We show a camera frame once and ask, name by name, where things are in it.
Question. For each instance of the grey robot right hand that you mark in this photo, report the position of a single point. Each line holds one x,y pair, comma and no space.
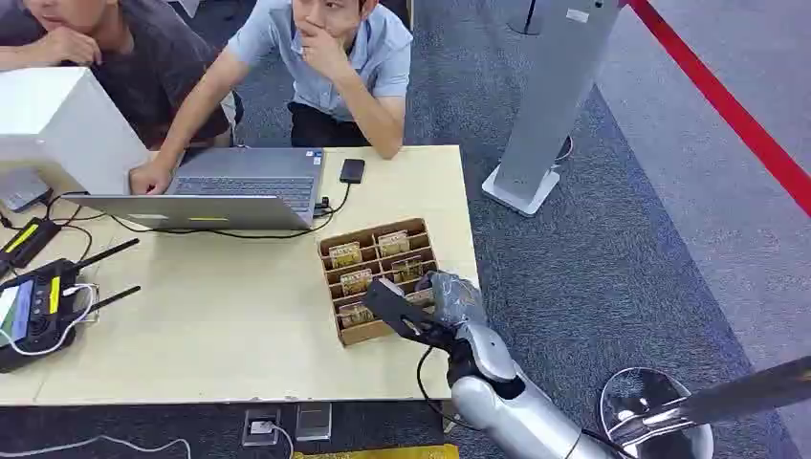
457,296

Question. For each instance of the printed card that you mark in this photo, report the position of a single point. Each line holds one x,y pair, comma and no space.
394,243
407,269
356,282
355,314
345,255
422,296

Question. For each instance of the chrome round base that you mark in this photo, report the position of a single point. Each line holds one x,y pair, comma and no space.
633,393

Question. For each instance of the person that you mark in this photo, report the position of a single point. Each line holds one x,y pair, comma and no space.
158,63
374,57

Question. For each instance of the grey laptop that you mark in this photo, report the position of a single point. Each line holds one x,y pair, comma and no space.
253,171

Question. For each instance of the white box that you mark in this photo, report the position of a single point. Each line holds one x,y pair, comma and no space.
63,126

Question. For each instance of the grey flat device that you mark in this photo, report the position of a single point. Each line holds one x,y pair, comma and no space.
22,189

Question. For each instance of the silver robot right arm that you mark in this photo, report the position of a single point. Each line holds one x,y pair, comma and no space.
507,412

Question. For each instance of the black device with yellow label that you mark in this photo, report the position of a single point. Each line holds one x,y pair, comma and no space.
28,244

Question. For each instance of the black router with antennas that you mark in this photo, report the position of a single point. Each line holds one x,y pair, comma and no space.
38,310

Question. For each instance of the silver floor plate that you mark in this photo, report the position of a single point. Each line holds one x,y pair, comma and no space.
313,422

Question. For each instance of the wooden card box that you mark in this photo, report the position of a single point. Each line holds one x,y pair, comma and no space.
367,332

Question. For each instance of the dark metal bar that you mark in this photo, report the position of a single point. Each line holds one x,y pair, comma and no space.
747,393

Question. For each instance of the red barrier tape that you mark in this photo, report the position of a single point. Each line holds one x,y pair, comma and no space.
716,95

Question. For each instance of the grey standing pillar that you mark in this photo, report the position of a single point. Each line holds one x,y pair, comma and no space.
551,95

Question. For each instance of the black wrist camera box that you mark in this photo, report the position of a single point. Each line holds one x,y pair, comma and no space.
396,307

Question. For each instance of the black phone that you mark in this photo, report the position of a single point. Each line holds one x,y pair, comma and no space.
352,171

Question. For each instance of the yellow mat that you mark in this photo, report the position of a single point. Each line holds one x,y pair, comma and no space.
380,453

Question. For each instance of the floor socket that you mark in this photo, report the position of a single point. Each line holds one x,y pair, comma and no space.
261,427

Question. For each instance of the black stand base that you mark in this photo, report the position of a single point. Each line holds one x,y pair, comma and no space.
524,19

